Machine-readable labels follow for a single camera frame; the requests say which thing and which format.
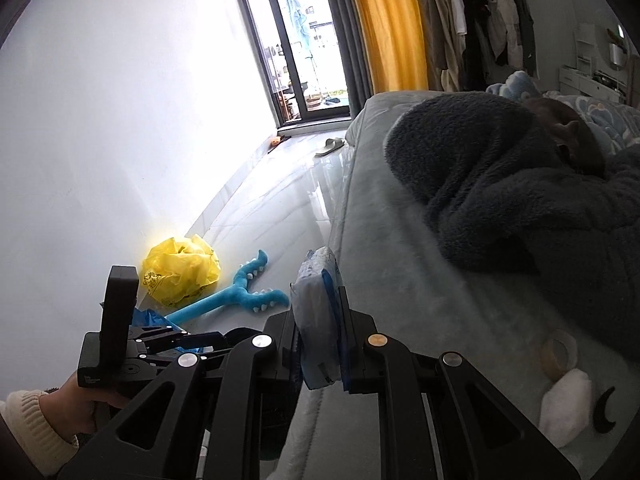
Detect blue patterned quilt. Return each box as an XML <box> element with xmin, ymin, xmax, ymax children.
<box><xmin>487</xmin><ymin>71</ymin><xmax>640</xmax><ymax>155</ymax></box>

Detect grey slipper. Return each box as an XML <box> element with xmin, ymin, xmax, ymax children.
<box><xmin>315</xmin><ymin>137</ymin><xmax>347</xmax><ymax>157</ymax></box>

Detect yellow plastic bag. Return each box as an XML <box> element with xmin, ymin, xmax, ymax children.
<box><xmin>141</xmin><ymin>234</ymin><xmax>221</xmax><ymax>309</ymax></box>

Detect beige hanging coat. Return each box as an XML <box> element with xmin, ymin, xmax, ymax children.
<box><xmin>427</xmin><ymin>0</ymin><xmax>467</xmax><ymax>92</ymax></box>

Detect brown cat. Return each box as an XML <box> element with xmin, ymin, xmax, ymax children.
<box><xmin>522</xmin><ymin>97</ymin><xmax>607</xmax><ymax>177</ymax></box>

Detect white hanging jacket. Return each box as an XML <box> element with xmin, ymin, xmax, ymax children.
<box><xmin>472</xmin><ymin>0</ymin><xmax>524</xmax><ymax>69</ymax></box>

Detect person's left forearm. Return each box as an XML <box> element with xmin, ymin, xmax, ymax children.
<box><xmin>0</xmin><ymin>390</ymin><xmax>81</xmax><ymax>479</ymax></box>

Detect black framed sliding glass door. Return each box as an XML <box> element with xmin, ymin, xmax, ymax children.
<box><xmin>232</xmin><ymin>0</ymin><xmax>357</xmax><ymax>129</ymax></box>

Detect white crumpled tissue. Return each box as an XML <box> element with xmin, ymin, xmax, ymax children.
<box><xmin>539</xmin><ymin>369</ymin><xmax>594</xmax><ymax>449</ymax></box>

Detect black hanging garment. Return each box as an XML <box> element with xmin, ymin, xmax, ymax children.
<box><xmin>450</xmin><ymin>0</ymin><xmax>494</xmax><ymax>87</ymax></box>

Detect bed with grey mattress cover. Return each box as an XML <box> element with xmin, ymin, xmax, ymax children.
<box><xmin>277</xmin><ymin>91</ymin><xmax>640</xmax><ymax>480</ymax></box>

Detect white dresser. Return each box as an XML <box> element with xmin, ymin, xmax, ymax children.
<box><xmin>559</xmin><ymin>65</ymin><xmax>627</xmax><ymax>104</ymax></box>

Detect dark hanging pants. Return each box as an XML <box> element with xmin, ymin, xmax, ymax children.
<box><xmin>510</xmin><ymin>0</ymin><xmax>539</xmax><ymax>82</ymax></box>

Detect dark grey fleece blanket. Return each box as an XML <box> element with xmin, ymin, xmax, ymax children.
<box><xmin>382</xmin><ymin>91</ymin><xmax>640</xmax><ymax>361</ymax></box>

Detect blue white wipe packet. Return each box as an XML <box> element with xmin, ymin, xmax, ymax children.
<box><xmin>290</xmin><ymin>246</ymin><xmax>346</xmax><ymax>392</ymax></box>

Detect blue hanging towel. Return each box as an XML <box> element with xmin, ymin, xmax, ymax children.
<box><xmin>282</xmin><ymin>0</ymin><xmax>311</xmax><ymax>49</ymax></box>

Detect yellow curtain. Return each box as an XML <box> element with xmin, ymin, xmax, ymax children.
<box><xmin>345</xmin><ymin>0</ymin><xmax>431</xmax><ymax>96</ymax></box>

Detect white desktop shelf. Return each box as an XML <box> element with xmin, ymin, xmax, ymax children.
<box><xmin>575</xmin><ymin>24</ymin><xmax>599</xmax><ymax>74</ymax></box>

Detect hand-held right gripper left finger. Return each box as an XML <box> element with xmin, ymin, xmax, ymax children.
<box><xmin>57</xmin><ymin>310</ymin><xmax>303</xmax><ymax>480</ymax></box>

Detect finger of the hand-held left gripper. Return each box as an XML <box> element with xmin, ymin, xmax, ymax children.
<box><xmin>142</xmin><ymin>332</ymin><xmax>237</xmax><ymax>362</ymax></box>
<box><xmin>131</xmin><ymin>326</ymin><xmax>191</xmax><ymax>346</ymax></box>

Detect blue plastic packet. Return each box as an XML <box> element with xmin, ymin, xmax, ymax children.
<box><xmin>131</xmin><ymin>307</ymin><xmax>202</xmax><ymax>355</ymax></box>

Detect black crescent hair clip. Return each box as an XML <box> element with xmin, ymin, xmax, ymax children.
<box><xmin>592</xmin><ymin>386</ymin><xmax>619</xmax><ymax>434</ymax></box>

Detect person's left hand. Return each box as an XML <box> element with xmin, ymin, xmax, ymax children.
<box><xmin>46</xmin><ymin>374</ymin><xmax>131</xmax><ymax>437</ymax></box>

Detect beige tape roll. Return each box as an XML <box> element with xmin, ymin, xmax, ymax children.
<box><xmin>540</xmin><ymin>330</ymin><xmax>579</xmax><ymax>379</ymax></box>

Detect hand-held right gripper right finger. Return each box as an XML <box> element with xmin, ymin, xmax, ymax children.
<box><xmin>320</xmin><ymin>269</ymin><xmax>583</xmax><ymax>480</ymax></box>

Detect blue plush toy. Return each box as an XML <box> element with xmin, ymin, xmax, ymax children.
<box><xmin>165</xmin><ymin>249</ymin><xmax>291</xmax><ymax>327</ymax></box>

